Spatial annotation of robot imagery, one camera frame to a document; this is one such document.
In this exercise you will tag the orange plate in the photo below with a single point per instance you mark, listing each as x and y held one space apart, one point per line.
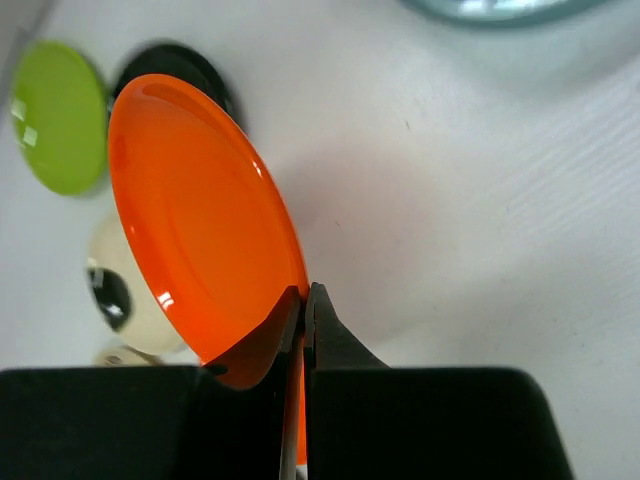
205 222

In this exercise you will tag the teal transparent plastic bin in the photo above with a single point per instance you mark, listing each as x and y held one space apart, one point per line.
500 14

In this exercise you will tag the cream plate black patch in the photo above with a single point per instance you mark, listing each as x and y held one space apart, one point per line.
123 296

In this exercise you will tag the green plate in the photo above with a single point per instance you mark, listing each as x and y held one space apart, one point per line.
58 107

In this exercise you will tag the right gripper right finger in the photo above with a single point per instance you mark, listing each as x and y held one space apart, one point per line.
367 420

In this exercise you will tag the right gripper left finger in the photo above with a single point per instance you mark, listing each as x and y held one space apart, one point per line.
222 420

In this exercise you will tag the cream plate small flowers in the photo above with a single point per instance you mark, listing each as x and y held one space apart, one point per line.
124 356

